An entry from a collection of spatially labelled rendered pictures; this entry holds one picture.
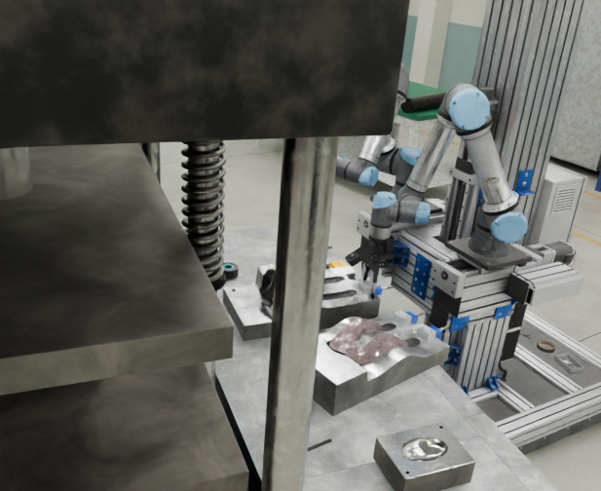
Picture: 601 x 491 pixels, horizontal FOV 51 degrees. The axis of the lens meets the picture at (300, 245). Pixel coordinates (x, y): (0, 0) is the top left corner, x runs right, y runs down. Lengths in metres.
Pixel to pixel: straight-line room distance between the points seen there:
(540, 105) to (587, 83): 4.96
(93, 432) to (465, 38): 8.30
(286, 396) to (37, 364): 0.30
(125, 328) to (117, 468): 0.25
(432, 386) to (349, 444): 0.39
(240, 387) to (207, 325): 1.11
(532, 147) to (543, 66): 0.30
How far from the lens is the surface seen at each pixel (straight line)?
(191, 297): 0.85
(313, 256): 0.71
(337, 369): 1.81
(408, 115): 5.11
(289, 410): 0.82
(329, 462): 1.69
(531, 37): 2.41
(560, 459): 3.19
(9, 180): 1.20
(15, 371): 0.78
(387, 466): 1.65
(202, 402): 1.06
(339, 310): 2.17
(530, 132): 2.53
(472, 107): 2.01
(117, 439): 1.01
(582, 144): 7.52
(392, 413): 1.86
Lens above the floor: 1.96
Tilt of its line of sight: 25 degrees down
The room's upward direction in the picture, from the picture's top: 5 degrees clockwise
